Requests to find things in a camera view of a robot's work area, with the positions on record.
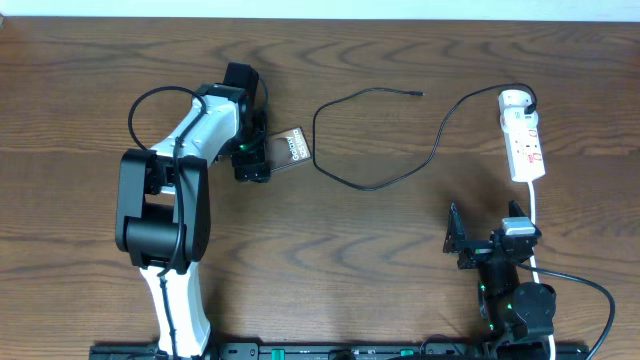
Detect white power strip cord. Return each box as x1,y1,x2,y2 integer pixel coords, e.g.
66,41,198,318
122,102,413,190
527,180,557,360

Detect white charger plug adapter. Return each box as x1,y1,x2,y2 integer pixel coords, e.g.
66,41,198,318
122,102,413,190
498,89,532,112

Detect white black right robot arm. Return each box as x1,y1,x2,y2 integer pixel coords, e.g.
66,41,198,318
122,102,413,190
443,201,556,359

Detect white power strip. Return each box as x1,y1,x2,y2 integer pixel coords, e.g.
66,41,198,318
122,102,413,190
499,105,545,183

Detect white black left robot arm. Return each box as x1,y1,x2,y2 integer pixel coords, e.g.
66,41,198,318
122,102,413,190
115,62,271,359

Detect black charging cable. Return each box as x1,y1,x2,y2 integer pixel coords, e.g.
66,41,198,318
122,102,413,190
312,82,538,192

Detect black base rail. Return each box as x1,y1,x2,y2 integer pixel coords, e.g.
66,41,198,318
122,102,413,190
88,340,589,360

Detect Galaxy smartphone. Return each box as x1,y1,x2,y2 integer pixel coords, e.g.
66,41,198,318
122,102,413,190
267,127,312,172

